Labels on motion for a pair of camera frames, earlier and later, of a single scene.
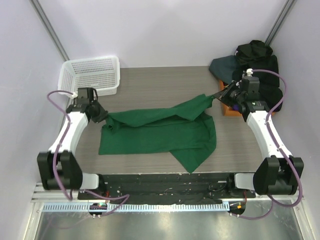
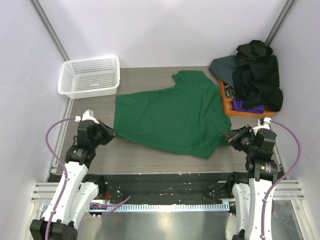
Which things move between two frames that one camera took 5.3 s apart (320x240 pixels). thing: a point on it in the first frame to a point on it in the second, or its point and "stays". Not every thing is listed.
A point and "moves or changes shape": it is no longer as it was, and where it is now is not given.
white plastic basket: x=101 y=73 stays
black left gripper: x=103 y=112 to x=110 y=133
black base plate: x=168 y=188 stays
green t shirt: x=184 y=131 moves or changes shape
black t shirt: x=255 y=55 stays
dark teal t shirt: x=222 y=68 stays
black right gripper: x=225 y=92 to x=238 y=136
